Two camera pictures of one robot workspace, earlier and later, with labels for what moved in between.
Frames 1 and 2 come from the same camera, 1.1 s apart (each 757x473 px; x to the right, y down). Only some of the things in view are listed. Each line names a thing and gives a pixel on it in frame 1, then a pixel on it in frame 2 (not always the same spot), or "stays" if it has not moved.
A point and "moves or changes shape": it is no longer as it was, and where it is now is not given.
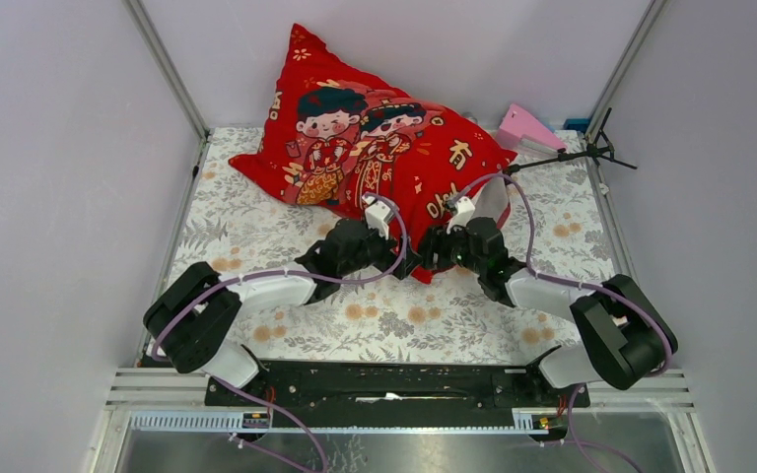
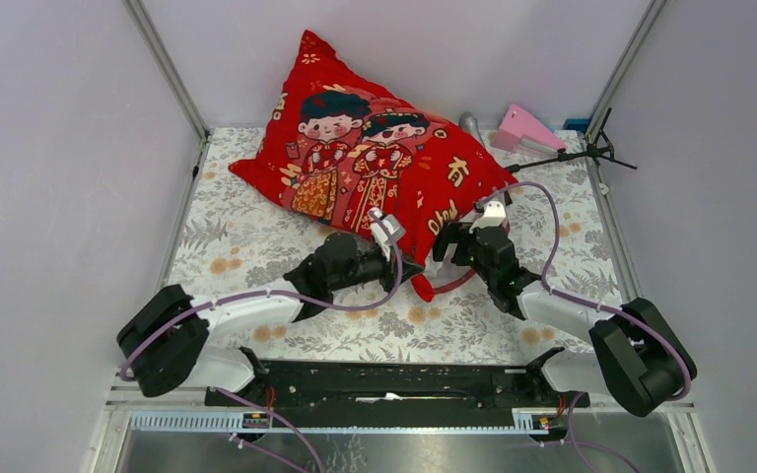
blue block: x=581 y=124 stays
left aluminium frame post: x=173 y=81 stays
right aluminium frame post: x=611 y=89 stays
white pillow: x=492 y=200 → x=438 y=273
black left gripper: x=389 y=260 stays
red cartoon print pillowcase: x=334 y=135 moves or changes shape
